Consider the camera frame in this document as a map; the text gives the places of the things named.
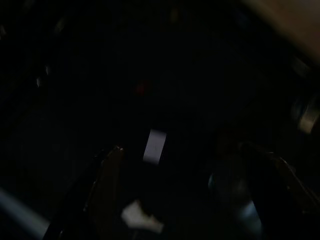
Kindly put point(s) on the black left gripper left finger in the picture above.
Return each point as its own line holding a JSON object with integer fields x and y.
{"x": 107, "y": 190}

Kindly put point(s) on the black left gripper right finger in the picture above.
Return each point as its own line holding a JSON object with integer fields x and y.
{"x": 255, "y": 185}

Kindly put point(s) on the crumpled white paper scrap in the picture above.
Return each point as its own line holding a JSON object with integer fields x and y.
{"x": 140, "y": 217}

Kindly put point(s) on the white paper slip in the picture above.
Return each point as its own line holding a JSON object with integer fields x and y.
{"x": 155, "y": 146}

